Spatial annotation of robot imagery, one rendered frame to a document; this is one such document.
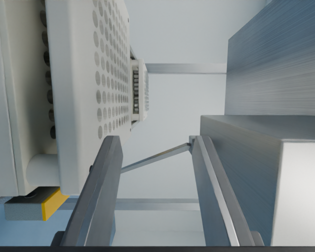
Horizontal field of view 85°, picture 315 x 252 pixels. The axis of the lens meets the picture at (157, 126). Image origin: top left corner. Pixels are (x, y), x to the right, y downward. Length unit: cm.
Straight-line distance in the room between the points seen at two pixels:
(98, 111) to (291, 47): 42
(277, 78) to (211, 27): 324
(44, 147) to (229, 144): 19
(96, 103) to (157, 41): 336
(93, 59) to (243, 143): 16
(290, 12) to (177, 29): 313
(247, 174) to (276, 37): 41
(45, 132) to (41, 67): 6
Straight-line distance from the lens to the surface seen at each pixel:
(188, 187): 416
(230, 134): 21
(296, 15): 50
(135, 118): 70
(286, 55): 49
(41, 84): 19
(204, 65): 121
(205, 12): 374
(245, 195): 19
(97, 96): 19
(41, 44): 20
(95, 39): 19
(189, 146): 31
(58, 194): 19
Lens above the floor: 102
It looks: level
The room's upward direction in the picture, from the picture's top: 90 degrees clockwise
